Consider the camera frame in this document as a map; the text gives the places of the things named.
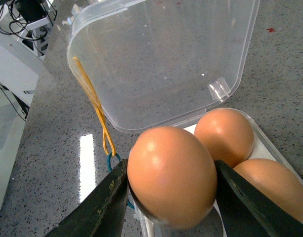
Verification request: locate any brown egg back left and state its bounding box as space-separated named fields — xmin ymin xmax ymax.
xmin=194 ymin=108 xmax=254 ymax=168

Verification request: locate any yellow rubber band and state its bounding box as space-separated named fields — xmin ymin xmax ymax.
xmin=73 ymin=57 xmax=117 ymax=156

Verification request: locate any teal rubber band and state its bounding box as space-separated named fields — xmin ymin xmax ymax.
xmin=107 ymin=153 xmax=134 ymax=210

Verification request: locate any clear plastic egg box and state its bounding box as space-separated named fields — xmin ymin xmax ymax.
xmin=67 ymin=0 xmax=303 ymax=237

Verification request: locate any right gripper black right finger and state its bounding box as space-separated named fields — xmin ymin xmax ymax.
xmin=215 ymin=160 xmax=303 ymax=237

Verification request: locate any brown egg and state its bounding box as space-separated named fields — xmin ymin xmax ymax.
xmin=194 ymin=108 xmax=254 ymax=168
xmin=234 ymin=158 xmax=303 ymax=222

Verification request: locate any white robot base with cables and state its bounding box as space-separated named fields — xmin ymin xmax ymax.
xmin=0 ymin=0 xmax=60 ymax=60

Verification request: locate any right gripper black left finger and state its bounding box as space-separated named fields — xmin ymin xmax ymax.
xmin=47 ymin=159 xmax=129 ymax=237

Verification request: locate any brown egg front left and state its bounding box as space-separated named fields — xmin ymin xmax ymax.
xmin=234 ymin=158 xmax=303 ymax=222

